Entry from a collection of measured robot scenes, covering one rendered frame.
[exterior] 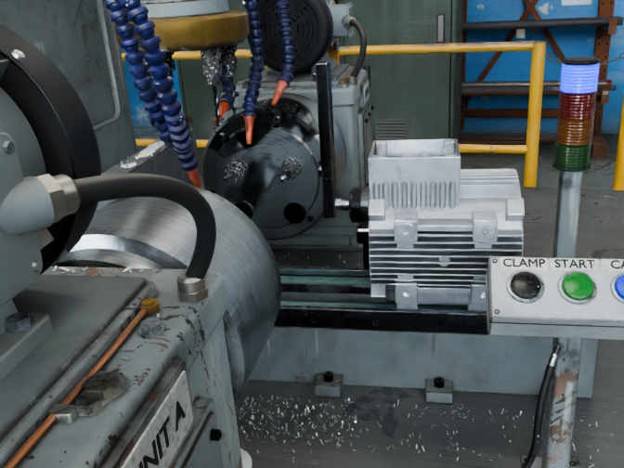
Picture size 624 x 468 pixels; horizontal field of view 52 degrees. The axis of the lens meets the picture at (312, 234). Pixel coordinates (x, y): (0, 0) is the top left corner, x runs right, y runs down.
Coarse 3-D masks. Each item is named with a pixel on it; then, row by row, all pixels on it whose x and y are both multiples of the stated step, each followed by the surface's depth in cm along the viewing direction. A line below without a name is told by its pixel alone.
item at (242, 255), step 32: (96, 224) 62; (128, 224) 62; (160, 224) 63; (192, 224) 65; (224, 224) 69; (64, 256) 59; (96, 256) 57; (128, 256) 58; (160, 256) 59; (224, 256) 64; (256, 256) 70; (256, 288) 67; (224, 320) 60; (256, 320) 66; (256, 352) 67
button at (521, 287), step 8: (520, 272) 66; (528, 272) 66; (512, 280) 66; (520, 280) 66; (528, 280) 65; (536, 280) 65; (512, 288) 66; (520, 288) 65; (528, 288) 65; (536, 288) 65; (520, 296) 65; (528, 296) 65
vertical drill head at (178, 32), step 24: (144, 0) 87; (168, 0) 82; (192, 0) 82; (216, 0) 84; (168, 24) 80; (192, 24) 80; (216, 24) 82; (240, 24) 85; (168, 48) 82; (192, 48) 82; (216, 48) 84; (168, 72) 95; (216, 72) 85; (216, 96) 88; (216, 120) 88
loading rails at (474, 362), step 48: (288, 288) 104; (336, 288) 103; (288, 336) 96; (336, 336) 94; (384, 336) 93; (432, 336) 91; (480, 336) 90; (528, 336) 89; (336, 384) 94; (384, 384) 96; (432, 384) 93; (480, 384) 93; (528, 384) 92
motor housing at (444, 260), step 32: (480, 192) 86; (512, 192) 85; (384, 224) 87; (448, 224) 84; (512, 224) 84; (384, 256) 87; (416, 256) 85; (448, 256) 84; (480, 256) 83; (512, 256) 83; (448, 288) 87
